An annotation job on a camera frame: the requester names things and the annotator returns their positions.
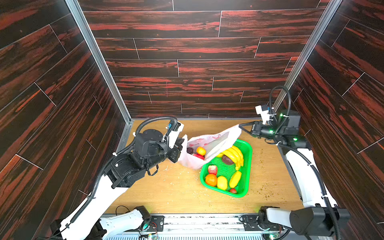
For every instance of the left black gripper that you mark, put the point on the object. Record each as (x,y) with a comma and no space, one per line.
(175,151)

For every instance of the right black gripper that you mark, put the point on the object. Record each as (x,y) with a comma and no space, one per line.
(256,129)

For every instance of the dark round fake mangosteen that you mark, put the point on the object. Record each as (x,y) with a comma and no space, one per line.
(190,151)

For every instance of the orange fake orange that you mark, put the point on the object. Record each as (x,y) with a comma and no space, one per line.
(211,180)
(201,151)

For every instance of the pink printed plastic bag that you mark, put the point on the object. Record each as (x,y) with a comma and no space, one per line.
(213,144)

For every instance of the red fake dragon fruit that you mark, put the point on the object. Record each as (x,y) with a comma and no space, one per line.
(199,156)

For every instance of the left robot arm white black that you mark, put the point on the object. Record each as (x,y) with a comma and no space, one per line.
(147,150)

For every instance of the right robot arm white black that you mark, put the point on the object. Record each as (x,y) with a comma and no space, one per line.
(320,216)

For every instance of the yellow fake banana bunch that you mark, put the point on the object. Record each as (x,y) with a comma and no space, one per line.
(235,155)

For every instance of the red pink fake apple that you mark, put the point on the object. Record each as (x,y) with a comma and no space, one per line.
(212,170)

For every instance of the dark brown fake date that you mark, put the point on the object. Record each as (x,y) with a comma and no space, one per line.
(226,160)

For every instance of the small yellow fake banana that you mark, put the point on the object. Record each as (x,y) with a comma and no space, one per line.
(235,178)

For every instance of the yellow fake lemon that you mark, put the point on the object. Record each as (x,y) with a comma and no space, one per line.
(222,183)

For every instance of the green plastic perforated basket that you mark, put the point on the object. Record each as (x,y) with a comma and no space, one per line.
(227,171)

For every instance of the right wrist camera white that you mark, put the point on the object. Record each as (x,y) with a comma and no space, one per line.
(266,113)

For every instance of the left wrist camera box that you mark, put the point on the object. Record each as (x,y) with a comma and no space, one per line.
(173,130)

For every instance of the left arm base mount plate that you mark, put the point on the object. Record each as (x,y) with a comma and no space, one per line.
(153,224)

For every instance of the metal front rail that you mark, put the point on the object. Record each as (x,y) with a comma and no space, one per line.
(205,227)

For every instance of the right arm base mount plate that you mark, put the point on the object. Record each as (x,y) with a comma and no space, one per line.
(251,223)

